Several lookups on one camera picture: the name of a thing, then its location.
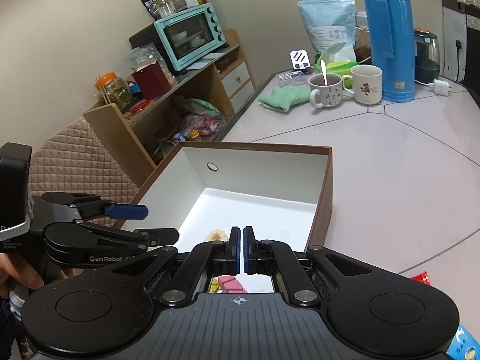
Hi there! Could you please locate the beige ring cracker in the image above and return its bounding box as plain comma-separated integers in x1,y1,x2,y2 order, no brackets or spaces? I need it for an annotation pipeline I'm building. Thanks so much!
206,229,229,242

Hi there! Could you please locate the pink binder clip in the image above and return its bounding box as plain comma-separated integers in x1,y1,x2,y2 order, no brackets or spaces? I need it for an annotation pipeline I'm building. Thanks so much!
216,275,247,294

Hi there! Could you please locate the blue hand cream tube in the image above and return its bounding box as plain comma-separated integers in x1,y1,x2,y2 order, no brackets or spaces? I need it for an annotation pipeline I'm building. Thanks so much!
447,323,480,360

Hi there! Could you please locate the large yellow snack bag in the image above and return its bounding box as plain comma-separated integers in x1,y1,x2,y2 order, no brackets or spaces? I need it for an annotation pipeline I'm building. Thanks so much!
208,277,222,293

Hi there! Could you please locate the person left hand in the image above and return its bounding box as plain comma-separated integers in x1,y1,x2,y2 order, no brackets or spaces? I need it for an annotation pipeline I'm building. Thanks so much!
0,252,74,299

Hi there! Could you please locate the brown storage box white inside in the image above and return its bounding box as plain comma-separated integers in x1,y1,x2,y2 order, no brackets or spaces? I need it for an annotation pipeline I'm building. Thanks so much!
115,142,333,252

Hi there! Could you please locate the quilted beige chair cover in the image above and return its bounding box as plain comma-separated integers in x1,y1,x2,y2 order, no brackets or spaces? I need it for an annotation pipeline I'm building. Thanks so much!
29,117,138,204

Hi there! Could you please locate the orange lid glass jar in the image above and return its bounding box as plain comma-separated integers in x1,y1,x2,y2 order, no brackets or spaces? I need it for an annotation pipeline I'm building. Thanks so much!
94,72,133,112

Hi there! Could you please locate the wooden shelf cabinet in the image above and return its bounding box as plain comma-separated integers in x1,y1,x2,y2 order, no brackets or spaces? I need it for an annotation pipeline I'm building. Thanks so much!
84,28,256,186

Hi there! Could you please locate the dark red box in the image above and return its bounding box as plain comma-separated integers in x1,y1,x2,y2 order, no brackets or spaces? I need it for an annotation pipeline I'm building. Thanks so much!
132,61,171,100

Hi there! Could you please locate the green folded cloth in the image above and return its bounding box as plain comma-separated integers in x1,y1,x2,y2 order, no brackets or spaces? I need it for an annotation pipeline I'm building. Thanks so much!
258,85,310,113

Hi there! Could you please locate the patterned mug with spoon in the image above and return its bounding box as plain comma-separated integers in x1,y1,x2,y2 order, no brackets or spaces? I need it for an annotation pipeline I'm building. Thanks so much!
307,73,354,110

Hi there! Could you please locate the teal toaster oven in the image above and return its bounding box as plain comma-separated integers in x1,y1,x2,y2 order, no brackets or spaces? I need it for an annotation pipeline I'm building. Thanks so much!
154,2,227,72

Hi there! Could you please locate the white striped card stand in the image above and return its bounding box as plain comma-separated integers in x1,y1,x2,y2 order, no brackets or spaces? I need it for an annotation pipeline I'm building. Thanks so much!
289,49,311,70

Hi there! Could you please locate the white mug with red print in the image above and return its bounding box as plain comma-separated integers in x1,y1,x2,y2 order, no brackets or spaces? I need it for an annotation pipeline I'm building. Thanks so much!
342,64,383,106

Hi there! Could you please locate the light blue foil bag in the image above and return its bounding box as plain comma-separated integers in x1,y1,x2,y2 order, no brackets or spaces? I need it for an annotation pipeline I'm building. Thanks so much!
296,0,356,63

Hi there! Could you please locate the white power adapter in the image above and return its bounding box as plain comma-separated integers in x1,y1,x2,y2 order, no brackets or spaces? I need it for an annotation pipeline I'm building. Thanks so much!
429,79,452,97

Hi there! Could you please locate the dark green electric kettle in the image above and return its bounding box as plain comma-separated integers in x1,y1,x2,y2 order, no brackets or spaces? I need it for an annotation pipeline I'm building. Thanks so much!
414,28,440,85

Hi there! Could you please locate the blue thermos flask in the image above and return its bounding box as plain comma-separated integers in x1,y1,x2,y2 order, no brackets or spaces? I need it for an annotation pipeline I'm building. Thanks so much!
364,0,416,102

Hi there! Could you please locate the black refrigerator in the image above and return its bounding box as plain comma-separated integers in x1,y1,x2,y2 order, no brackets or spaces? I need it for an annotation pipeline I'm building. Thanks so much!
442,0,480,104

